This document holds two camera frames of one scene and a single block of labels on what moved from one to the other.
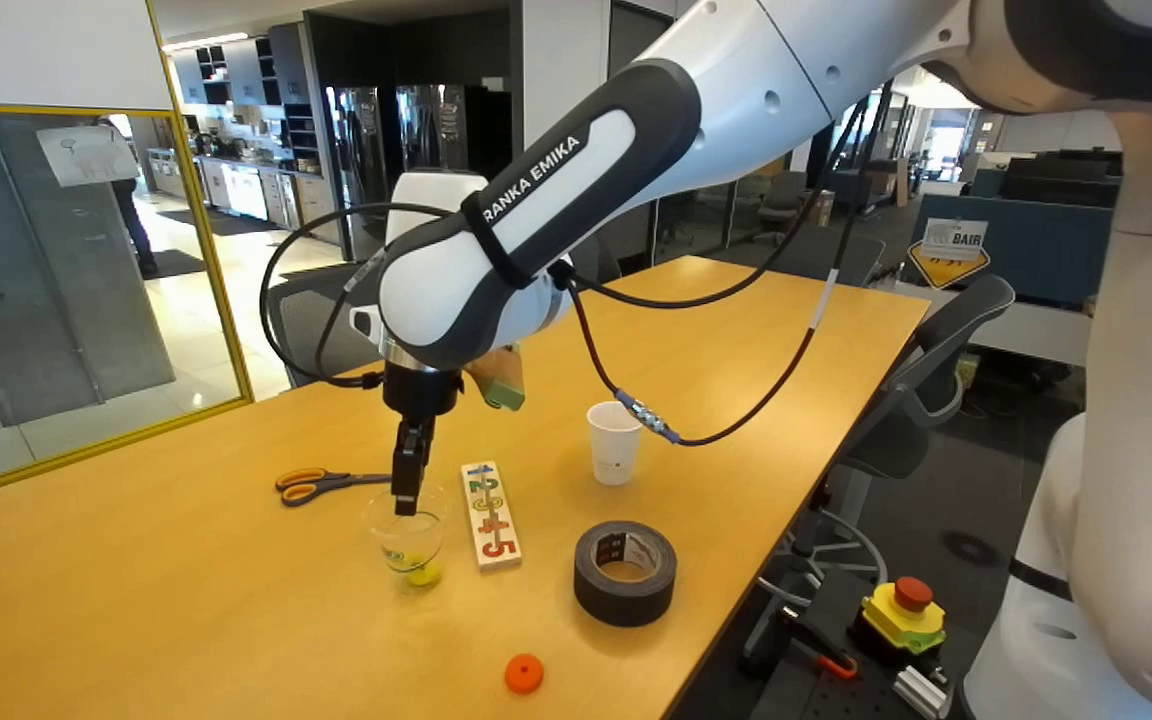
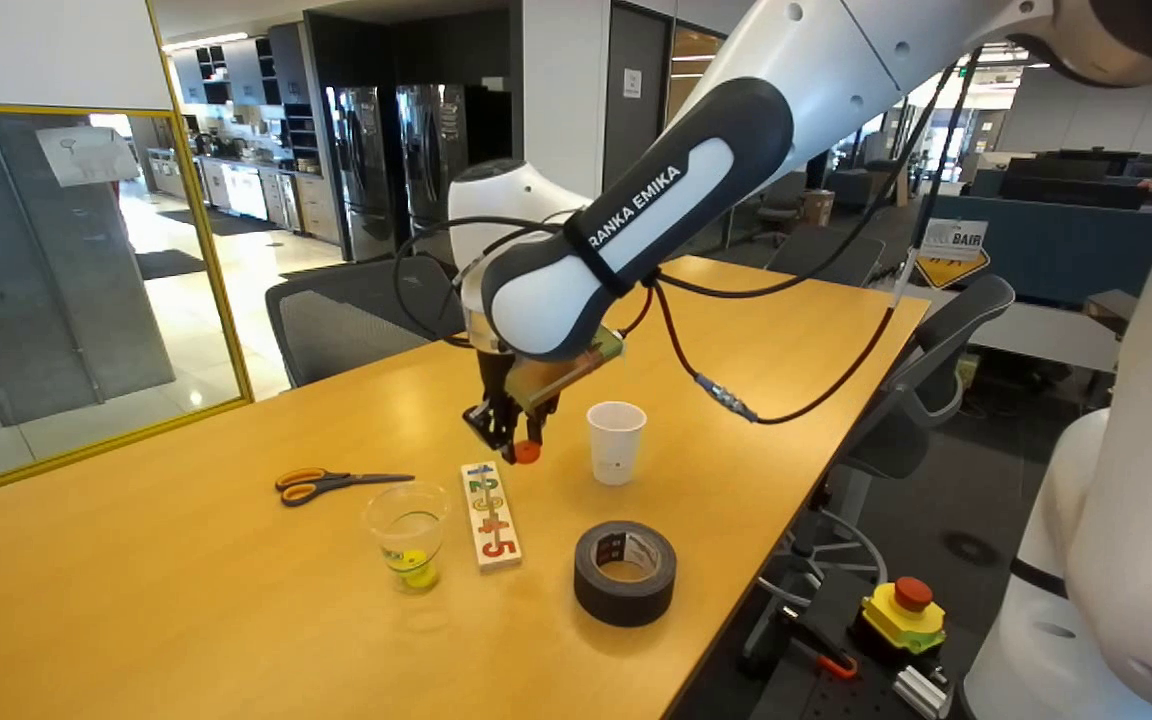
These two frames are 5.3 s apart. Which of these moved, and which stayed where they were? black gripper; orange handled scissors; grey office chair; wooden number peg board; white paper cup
Moved: black gripper
Stayed: white paper cup; wooden number peg board; grey office chair; orange handled scissors
